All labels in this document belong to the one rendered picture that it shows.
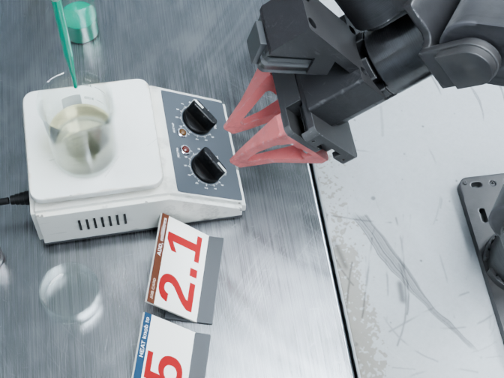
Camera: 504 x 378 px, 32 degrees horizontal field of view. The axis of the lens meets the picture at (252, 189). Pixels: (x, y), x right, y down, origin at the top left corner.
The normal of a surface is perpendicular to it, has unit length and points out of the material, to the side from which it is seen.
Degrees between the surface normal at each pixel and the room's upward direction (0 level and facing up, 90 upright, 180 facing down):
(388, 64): 55
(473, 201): 0
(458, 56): 90
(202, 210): 90
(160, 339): 40
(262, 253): 0
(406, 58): 59
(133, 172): 0
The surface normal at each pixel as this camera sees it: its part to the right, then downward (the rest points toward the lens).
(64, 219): 0.18, 0.86
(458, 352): 0.05, -0.49
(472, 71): -0.47, 0.76
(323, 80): -0.59, -0.30
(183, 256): 0.68, -0.30
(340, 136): 0.79, -0.41
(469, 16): -0.41, -0.64
